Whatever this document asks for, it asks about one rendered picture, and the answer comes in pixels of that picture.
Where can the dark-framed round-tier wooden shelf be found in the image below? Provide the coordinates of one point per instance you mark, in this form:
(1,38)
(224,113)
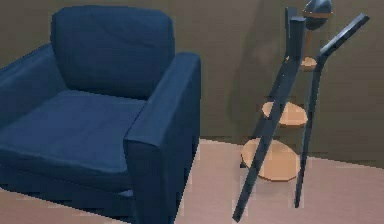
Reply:
(283,116)

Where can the dark blue armchair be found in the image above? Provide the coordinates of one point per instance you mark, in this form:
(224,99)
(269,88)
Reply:
(83,133)

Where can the dark round lamp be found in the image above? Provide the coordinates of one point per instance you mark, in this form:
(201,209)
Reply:
(317,13)

